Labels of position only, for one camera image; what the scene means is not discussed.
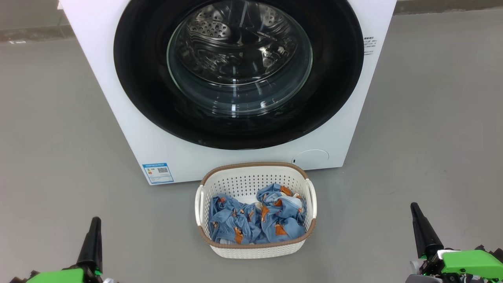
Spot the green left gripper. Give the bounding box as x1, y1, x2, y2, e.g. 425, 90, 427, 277
9, 217, 118, 283

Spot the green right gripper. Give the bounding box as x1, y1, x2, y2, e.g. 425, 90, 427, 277
407, 203, 503, 283

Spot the round black glass washer door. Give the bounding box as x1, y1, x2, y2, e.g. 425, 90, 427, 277
113, 0, 365, 150

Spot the white front-load washing machine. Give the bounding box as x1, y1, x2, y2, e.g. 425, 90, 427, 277
59, 0, 397, 185

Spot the stainless steel washing machine drum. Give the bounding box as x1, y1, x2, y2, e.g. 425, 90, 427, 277
177, 0, 304, 87

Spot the blue energy label sticker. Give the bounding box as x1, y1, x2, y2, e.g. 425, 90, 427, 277
142, 162, 174, 184

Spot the round white filter cover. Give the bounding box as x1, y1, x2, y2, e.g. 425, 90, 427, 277
292, 149, 330, 170

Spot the white perforated laundry basket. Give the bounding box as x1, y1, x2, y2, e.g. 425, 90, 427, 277
195, 162, 317, 259

